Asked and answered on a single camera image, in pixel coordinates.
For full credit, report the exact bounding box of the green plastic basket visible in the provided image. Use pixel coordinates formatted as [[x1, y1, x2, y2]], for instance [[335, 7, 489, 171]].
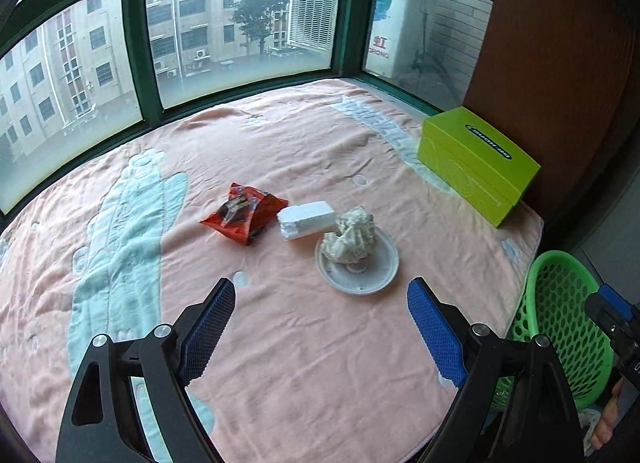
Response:
[[487, 249, 618, 411]]

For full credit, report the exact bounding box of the white louvered panel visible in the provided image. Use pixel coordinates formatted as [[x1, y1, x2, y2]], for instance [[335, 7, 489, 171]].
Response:
[[287, 0, 342, 51]]

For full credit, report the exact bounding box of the red snack packet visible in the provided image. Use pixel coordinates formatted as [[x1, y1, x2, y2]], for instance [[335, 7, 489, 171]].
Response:
[[199, 182, 290, 247]]

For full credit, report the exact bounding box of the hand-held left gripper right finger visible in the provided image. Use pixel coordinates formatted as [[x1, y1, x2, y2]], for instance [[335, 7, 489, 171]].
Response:
[[406, 277, 586, 463]]

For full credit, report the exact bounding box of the green window frame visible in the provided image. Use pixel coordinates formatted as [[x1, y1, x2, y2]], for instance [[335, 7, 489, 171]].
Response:
[[0, 0, 501, 216]]

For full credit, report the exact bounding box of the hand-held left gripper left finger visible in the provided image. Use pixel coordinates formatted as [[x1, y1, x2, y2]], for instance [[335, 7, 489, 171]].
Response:
[[55, 277, 237, 463]]

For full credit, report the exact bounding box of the white plastic lid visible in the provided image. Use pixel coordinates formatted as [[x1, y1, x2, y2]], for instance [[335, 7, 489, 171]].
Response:
[[314, 228, 401, 296]]

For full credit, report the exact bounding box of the green cardboard box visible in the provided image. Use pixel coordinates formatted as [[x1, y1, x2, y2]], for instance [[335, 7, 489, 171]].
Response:
[[416, 107, 542, 228]]

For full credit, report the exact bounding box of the beige apartment building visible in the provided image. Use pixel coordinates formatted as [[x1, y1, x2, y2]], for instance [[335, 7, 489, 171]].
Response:
[[0, 0, 296, 164]]

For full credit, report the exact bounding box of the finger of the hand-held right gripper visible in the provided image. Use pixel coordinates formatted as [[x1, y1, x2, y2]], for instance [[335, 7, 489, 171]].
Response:
[[585, 284, 640, 379]]

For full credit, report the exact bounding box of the pink printed blanket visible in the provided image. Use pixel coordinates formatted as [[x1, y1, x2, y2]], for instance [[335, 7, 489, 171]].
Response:
[[0, 78, 546, 463]]

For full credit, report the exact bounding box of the white air conditioner unit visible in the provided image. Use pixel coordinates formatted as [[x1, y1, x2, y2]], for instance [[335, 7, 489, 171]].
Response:
[[367, 0, 441, 78]]

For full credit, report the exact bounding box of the white foam block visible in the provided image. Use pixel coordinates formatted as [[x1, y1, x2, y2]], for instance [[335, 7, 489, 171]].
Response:
[[276, 200, 335, 243]]

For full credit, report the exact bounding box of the white tissue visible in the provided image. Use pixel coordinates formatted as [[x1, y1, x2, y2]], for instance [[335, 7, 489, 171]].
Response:
[[320, 206, 377, 265]]

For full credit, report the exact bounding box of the green tree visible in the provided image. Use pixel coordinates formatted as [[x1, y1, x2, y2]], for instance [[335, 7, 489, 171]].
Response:
[[232, 0, 291, 58]]

